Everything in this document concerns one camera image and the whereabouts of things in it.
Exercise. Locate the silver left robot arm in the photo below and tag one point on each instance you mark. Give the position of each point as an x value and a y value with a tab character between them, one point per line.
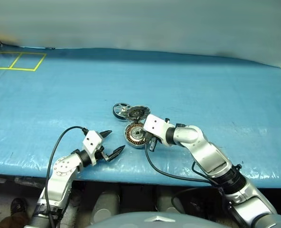
59	180

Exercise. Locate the grey robot torso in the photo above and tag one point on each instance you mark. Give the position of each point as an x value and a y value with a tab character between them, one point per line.
143	222

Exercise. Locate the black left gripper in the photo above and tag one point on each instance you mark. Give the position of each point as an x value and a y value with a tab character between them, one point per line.
99	155

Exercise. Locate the silver motor stator housing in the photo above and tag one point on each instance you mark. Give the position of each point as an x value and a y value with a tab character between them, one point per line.
131	137

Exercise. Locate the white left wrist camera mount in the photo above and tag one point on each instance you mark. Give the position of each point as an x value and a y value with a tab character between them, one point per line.
91	140

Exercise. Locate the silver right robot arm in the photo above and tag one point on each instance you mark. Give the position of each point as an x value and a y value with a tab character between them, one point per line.
202	147

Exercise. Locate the grey rounded cylinder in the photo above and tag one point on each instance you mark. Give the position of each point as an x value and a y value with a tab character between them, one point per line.
105	206
166	204

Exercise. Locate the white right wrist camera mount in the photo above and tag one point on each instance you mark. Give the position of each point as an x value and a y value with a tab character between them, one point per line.
154	126

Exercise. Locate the dark round motor cover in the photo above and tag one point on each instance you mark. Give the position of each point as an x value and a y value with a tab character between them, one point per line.
137	113

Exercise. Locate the yellow tape double square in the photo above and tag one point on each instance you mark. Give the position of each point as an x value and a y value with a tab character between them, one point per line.
21	69

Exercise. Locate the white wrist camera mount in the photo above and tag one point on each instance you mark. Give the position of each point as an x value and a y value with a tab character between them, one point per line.
91	140
154	126

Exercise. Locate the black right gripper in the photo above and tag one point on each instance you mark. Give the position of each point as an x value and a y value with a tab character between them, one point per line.
148	137

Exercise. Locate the black ring wheel part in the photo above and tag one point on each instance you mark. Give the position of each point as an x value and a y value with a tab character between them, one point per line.
116	116

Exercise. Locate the brown shoe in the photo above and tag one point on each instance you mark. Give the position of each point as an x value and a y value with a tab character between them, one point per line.
18	205

